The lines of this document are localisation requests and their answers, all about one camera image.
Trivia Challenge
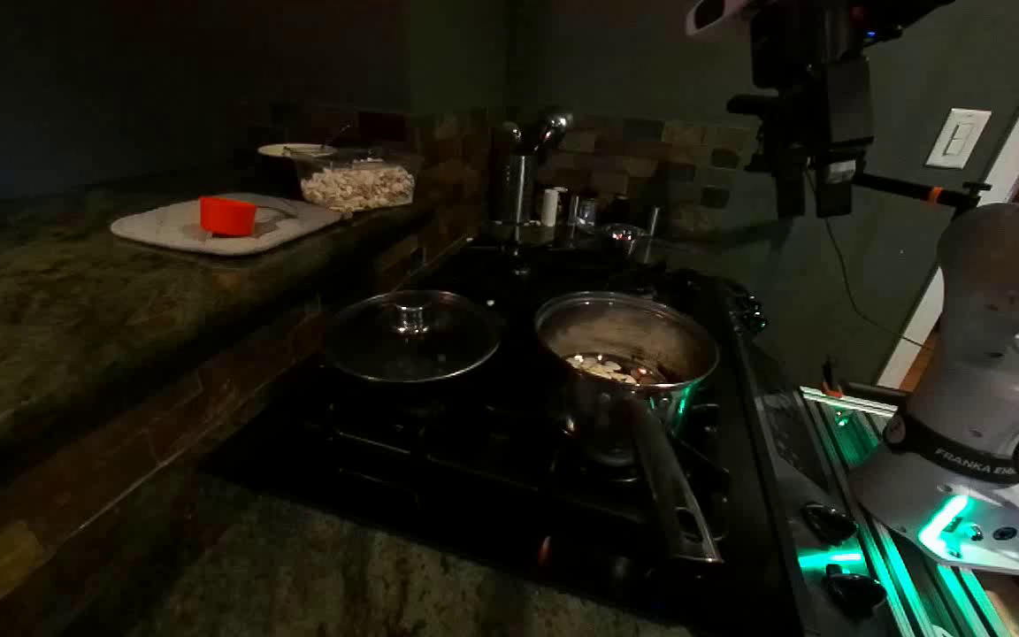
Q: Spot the clear container of popcorn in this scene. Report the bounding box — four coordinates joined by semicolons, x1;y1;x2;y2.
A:
292;149;418;214

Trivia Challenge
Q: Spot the stove knob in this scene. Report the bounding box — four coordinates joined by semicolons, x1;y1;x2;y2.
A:
825;564;889;618
800;503;858;547
729;281;769;339

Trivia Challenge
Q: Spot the steel utensil holder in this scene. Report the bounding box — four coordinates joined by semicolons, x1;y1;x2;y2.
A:
501;154;538;227

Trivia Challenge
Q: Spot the clamp with orange tips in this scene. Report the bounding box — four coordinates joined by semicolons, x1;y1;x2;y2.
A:
817;357;904;418

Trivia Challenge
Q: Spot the glass pot lid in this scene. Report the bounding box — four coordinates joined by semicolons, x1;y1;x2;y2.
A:
325;289;504;384

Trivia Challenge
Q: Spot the black stove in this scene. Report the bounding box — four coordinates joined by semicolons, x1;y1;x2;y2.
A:
200;228;895;637

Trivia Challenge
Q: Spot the orange cup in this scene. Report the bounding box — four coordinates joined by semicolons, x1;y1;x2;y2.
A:
199;196;258;238

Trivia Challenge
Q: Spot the white cutting board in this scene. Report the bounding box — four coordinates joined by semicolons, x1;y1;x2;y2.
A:
110;192;343;258

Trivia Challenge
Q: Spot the camera on mount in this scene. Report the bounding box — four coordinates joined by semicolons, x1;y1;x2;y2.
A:
725;58;993;222

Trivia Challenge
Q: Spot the white wall switch plate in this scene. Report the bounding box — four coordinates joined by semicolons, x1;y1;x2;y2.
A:
924;107;993;170

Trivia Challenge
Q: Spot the white door frame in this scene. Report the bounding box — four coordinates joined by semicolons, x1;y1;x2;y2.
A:
877;18;1019;390

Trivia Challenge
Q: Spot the black cable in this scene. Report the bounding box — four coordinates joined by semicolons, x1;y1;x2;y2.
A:
823;218;928;349

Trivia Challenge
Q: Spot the steel pot with handle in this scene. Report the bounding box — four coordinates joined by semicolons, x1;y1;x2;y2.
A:
533;291;724;564

